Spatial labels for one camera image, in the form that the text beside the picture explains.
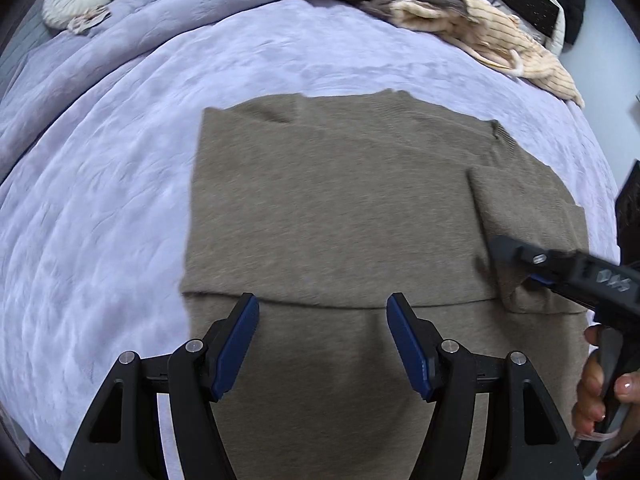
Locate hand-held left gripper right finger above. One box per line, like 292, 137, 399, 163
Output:
386, 292, 586, 480

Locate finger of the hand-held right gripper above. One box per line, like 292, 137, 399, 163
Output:
487, 234, 586, 283
520, 271, 576, 295

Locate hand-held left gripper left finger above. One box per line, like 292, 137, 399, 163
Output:
60, 292, 261, 480

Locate olive brown knit sweater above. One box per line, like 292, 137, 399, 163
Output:
180, 89, 596, 480

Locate person's right hand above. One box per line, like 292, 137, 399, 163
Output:
572, 325, 640, 443

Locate dark object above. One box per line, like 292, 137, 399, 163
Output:
615, 160, 640, 261

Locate lavender plush blanket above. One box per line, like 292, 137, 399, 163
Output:
0, 0, 621, 480

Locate cream striped garment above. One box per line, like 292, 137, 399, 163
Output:
392, 0, 586, 108

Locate black dotted bag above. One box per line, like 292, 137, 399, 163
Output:
497, 0, 563, 41

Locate small beige cloth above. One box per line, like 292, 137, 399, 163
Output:
67, 5, 113, 36

